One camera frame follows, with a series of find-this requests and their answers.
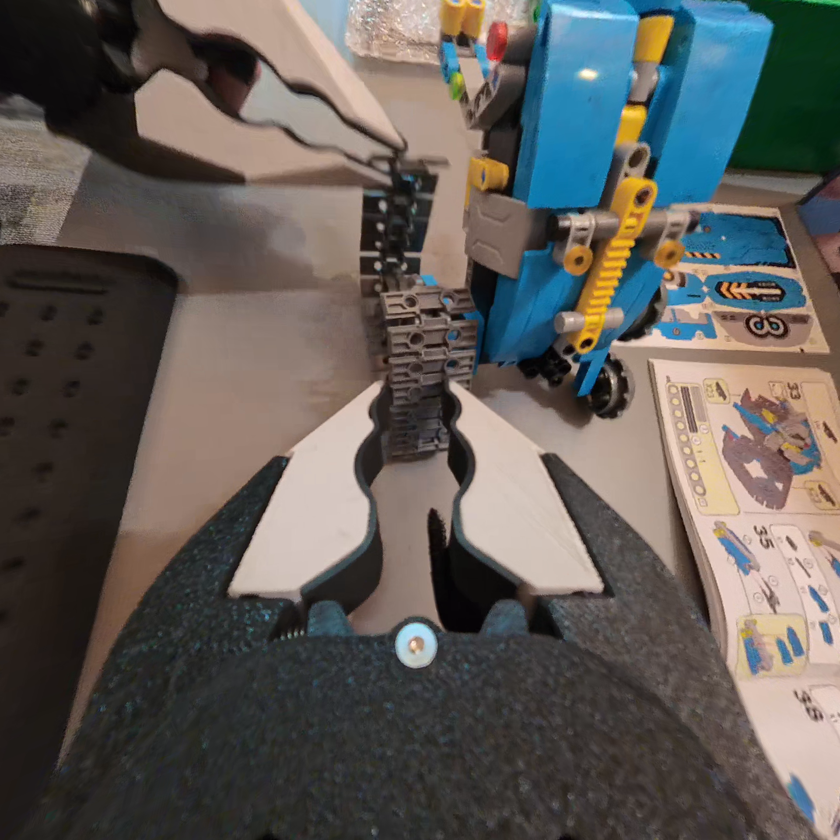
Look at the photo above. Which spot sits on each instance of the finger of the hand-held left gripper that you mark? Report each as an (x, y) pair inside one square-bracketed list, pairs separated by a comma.
[(315, 59), (190, 138)]

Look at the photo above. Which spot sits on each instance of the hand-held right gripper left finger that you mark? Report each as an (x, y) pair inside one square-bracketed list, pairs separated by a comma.
[(308, 518)]

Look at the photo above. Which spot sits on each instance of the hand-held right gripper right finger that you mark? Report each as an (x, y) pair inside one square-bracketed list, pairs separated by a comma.
[(525, 518)]

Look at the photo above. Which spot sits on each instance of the blue toy robot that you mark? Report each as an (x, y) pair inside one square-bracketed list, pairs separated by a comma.
[(577, 131)]

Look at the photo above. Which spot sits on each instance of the grey desk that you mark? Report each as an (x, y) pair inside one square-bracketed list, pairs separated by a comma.
[(262, 341)]

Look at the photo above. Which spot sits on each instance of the bubble wrap bag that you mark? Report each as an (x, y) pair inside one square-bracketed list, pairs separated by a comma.
[(394, 26)]

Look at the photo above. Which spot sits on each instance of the instruction booklet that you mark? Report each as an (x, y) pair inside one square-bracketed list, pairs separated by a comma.
[(754, 558)]

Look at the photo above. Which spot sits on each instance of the black perforated pad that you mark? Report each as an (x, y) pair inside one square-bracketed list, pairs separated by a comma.
[(65, 459)]

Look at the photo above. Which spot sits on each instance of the blue sticker sheet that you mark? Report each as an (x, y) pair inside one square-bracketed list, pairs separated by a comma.
[(741, 289)]

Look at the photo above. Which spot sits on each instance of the dark blue robot kit box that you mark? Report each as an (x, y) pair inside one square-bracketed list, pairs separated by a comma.
[(823, 216)]

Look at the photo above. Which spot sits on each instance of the green plastic bin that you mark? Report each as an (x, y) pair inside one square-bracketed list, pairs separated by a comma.
[(787, 85)]

